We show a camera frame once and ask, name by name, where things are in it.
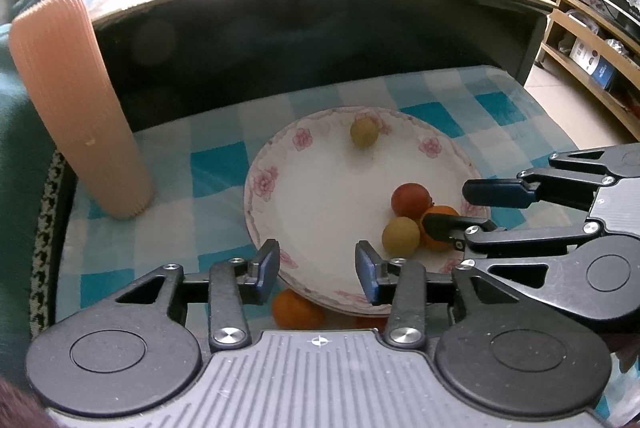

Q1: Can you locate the small orange tangerine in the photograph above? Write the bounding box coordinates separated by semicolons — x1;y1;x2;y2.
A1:
418;205;459;252

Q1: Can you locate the yellow-green small fruit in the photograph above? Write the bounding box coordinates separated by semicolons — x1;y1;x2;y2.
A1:
349;116;378;148
382;217;421;257

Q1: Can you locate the red cherry tomato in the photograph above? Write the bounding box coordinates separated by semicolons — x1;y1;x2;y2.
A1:
390;182;433;220

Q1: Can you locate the white floral ceramic plate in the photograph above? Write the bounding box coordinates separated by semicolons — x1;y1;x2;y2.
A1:
244;106;490;318

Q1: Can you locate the blue white checkered cloth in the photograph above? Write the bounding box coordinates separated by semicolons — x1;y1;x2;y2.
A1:
54;65;640;428

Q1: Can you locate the wooden shelf unit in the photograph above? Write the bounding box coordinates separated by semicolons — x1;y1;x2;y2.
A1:
538;0;639;138

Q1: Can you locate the dark glossy coffee table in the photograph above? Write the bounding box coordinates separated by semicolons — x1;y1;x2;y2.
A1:
90;0;552;130

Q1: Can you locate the pink ribbed cylinder vase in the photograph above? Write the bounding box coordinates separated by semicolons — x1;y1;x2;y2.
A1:
9;0;154;219

